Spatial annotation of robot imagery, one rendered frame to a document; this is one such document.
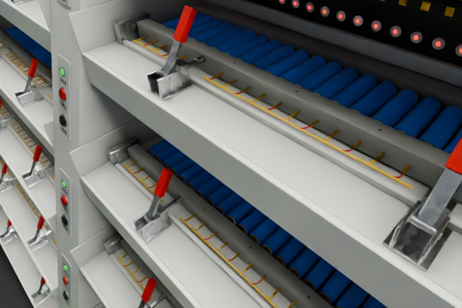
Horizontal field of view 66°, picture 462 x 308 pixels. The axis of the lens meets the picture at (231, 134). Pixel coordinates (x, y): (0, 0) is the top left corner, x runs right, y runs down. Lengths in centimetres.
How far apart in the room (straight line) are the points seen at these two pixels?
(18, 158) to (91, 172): 43
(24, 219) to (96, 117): 61
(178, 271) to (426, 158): 30
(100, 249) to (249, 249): 36
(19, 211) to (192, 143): 85
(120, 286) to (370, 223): 50
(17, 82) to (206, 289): 64
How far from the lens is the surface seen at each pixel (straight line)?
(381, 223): 27
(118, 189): 55
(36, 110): 79
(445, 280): 26
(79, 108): 54
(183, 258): 46
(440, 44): 38
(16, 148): 104
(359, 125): 30
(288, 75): 37
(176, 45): 37
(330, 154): 30
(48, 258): 100
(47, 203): 85
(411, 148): 29
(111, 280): 69
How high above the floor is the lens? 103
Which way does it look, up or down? 26 degrees down
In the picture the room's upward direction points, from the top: 12 degrees clockwise
